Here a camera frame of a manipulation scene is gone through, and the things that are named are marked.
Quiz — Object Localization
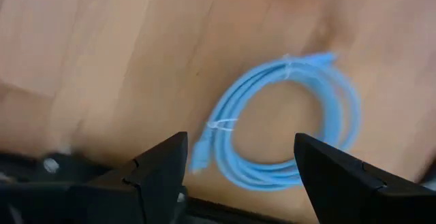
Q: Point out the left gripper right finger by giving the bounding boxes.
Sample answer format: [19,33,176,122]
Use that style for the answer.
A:
[293,132,436,224]

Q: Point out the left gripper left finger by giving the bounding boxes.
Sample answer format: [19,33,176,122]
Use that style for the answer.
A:
[0,131,189,224]

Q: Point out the light blue cable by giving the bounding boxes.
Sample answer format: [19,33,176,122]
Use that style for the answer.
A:
[189,51,363,193]

